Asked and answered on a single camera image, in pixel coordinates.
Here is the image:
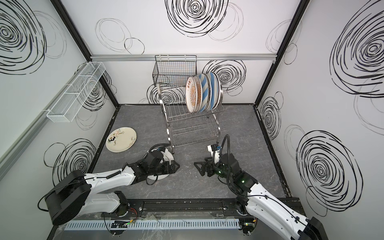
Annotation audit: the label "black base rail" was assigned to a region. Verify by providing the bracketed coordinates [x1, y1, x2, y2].
[61, 197, 304, 218]

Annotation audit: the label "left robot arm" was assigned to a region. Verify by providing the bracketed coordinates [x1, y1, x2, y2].
[44, 148, 180, 226]

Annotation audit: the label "white plate red characters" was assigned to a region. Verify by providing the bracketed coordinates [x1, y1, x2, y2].
[205, 74, 212, 111]

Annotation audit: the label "black wire basket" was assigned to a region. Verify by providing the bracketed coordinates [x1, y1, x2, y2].
[152, 55, 197, 87]

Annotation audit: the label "white slotted cable duct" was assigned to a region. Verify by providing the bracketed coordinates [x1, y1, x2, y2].
[64, 219, 241, 231]

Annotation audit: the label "white wire wall shelf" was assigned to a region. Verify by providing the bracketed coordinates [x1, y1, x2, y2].
[47, 62, 106, 123]

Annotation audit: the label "orange sunburst plate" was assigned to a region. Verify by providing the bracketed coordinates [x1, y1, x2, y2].
[186, 76, 197, 113]
[194, 75, 202, 113]

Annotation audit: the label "cream floral plate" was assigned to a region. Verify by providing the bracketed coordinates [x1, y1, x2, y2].
[106, 127, 137, 153]

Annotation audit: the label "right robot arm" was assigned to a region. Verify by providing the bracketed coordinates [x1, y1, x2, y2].
[194, 154, 328, 240]

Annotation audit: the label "stainless steel dish rack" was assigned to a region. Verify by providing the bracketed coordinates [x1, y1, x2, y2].
[155, 83, 225, 153]

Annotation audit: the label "blue white striped plate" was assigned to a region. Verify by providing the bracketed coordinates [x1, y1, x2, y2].
[209, 72, 221, 110]

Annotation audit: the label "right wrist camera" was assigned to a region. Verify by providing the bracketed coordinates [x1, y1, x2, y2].
[207, 144, 221, 164]

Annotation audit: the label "white plate green clover outline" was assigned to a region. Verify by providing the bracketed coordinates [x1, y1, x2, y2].
[148, 147, 175, 182]

